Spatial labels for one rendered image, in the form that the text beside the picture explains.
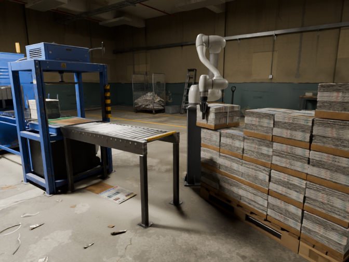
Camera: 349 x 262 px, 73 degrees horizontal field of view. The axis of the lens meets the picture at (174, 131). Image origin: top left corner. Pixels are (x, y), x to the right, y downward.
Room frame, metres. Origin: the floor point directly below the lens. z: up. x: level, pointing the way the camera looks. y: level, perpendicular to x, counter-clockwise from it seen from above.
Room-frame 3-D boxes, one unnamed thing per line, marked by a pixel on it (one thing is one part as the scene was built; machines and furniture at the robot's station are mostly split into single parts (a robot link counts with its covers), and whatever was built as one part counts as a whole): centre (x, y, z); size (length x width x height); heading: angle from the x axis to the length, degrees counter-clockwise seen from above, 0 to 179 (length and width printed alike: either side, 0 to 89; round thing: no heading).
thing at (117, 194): (2.62, 0.68, 0.01); 0.37 x 0.28 x 0.01; 54
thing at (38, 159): (3.19, 1.48, 0.38); 0.94 x 0.69 x 0.63; 144
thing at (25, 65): (3.19, 1.47, 1.50); 0.94 x 0.68 x 0.10; 144
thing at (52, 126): (3.19, 1.48, 0.75); 0.70 x 0.65 x 0.10; 54
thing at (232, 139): (2.19, -0.78, 0.42); 1.17 x 0.39 x 0.83; 34
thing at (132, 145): (2.39, 0.80, 0.74); 1.34 x 0.05 x 0.12; 54
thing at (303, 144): (1.84, -1.02, 0.86); 0.38 x 0.29 x 0.04; 124
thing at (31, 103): (3.52, 1.94, 0.93); 0.38 x 0.30 x 0.26; 54
